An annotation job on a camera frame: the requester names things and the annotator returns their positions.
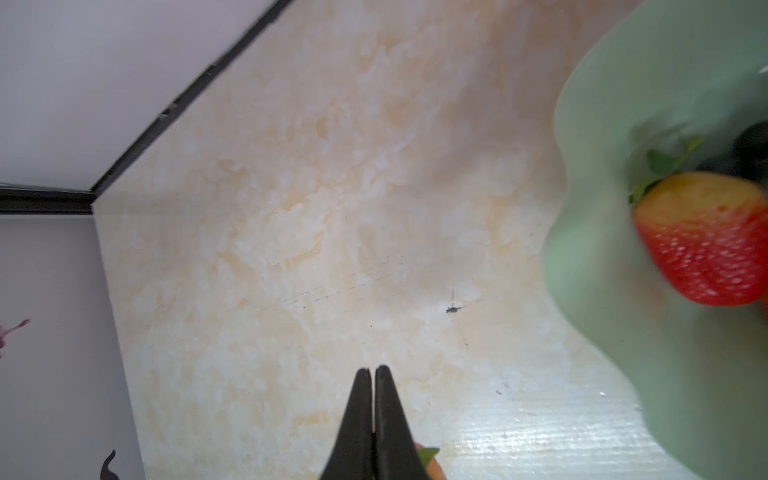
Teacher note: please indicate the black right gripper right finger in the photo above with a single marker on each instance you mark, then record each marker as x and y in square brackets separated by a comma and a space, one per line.
[396, 456]

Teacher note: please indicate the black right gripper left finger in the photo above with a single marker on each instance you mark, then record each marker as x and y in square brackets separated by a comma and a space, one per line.
[352, 454]

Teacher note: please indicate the red strawberry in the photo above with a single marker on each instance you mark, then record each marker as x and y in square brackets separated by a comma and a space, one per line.
[705, 231]
[428, 459]

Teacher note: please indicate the dark grape bunch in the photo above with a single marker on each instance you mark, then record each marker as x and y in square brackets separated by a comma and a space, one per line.
[747, 158]

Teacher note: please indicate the green scalloped fruit bowl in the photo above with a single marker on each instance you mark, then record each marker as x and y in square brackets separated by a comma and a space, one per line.
[669, 71]

